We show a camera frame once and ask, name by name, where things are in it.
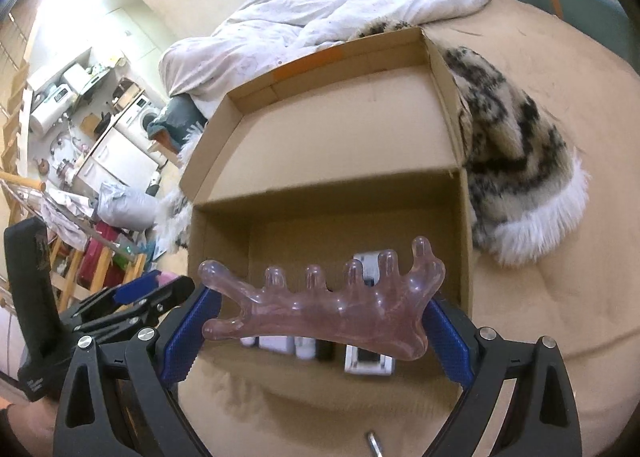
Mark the person's left forearm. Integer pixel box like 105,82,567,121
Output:
0,399,57,457

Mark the red suitcase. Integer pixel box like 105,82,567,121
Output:
75,221,122,289

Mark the white washing machine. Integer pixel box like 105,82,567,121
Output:
116,94,167,144

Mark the cardboard box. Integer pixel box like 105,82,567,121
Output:
178,26,475,378

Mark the teal pillow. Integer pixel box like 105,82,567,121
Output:
149,96,207,149

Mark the white remote control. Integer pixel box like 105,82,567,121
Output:
344,250,394,376

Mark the teal cushion with orange stripe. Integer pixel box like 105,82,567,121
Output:
496,0,632,69

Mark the white charger plug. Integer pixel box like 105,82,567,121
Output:
257,334,296,354

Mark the white cabinet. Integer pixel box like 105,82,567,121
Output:
75,126,162,194

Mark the white duvet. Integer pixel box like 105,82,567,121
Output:
159,0,493,118

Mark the wooden ladder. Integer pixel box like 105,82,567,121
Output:
0,12,32,178

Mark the pink translucent massage tool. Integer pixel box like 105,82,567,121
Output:
198,235,447,363

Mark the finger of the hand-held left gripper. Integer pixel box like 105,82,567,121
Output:
74,272,197,324
74,306,174,339

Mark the fluffy leopard print blanket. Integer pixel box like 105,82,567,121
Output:
155,20,591,268

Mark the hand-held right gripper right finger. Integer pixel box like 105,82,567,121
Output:
424,296,584,457

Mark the wooden rack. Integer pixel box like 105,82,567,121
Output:
47,236,147,309

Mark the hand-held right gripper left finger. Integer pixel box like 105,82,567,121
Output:
52,283,224,457

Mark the small metal rod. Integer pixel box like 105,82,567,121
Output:
365,430,387,457

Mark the grey plastic bag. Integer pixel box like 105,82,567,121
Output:
96,181,159,231

